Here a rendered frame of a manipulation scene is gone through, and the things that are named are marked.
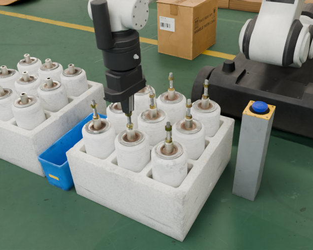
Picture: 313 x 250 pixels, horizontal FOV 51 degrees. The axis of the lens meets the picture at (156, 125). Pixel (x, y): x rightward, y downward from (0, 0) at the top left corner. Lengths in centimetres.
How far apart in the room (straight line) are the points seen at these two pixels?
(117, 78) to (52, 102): 50
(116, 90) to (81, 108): 50
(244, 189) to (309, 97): 40
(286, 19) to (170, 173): 57
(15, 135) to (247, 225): 79
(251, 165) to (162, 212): 29
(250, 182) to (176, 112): 31
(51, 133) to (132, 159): 39
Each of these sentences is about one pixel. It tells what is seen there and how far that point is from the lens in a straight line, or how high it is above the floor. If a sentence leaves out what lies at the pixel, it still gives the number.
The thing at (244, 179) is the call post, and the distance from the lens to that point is 104.
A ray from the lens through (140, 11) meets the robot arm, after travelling 71.
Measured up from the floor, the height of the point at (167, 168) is 23.
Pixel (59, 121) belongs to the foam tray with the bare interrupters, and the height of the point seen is 16.
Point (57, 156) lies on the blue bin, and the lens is 119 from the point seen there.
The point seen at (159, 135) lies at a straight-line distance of 97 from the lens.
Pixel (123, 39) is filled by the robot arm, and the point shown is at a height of 55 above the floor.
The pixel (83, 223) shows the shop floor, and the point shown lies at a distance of 105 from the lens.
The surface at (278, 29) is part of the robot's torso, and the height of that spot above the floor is 45.
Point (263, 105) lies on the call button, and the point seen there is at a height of 33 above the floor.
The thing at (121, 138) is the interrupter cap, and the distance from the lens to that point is 90.
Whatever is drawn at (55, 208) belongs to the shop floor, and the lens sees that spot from 111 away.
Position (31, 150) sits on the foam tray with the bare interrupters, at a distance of 116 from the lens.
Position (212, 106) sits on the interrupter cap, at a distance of 102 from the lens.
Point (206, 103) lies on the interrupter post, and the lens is 101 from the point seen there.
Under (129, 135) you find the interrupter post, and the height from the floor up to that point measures 27.
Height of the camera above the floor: 80
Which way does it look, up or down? 36 degrees down
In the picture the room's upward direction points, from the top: 3 degrees counter-clockwise
